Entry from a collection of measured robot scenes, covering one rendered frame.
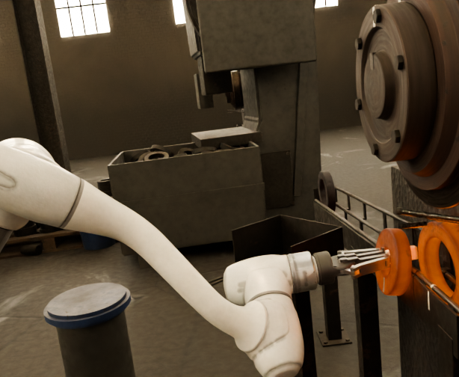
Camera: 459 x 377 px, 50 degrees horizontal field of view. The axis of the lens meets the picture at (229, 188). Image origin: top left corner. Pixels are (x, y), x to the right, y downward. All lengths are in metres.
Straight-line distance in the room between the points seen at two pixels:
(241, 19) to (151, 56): 7.58
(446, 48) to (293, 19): 2.83
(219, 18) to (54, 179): 2.70
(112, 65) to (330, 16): 4.78
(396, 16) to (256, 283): 0.59
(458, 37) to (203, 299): 0.62
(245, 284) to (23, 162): 0.52
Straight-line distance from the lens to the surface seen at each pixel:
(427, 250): 1.11
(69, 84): 11.33
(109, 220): 0.95
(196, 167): 3.29
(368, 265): 1.14
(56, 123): 7.64
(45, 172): 0.91
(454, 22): 0.84
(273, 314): 1.01
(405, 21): 0.87
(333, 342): 2.30
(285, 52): 3.57
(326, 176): 2.03
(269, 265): 1.11
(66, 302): 1.99
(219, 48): 3.47
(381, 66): 0.91
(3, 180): 0.90
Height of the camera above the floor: 1.14
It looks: 11 degrees down
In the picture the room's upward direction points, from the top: 7 degrees counter-clockwise
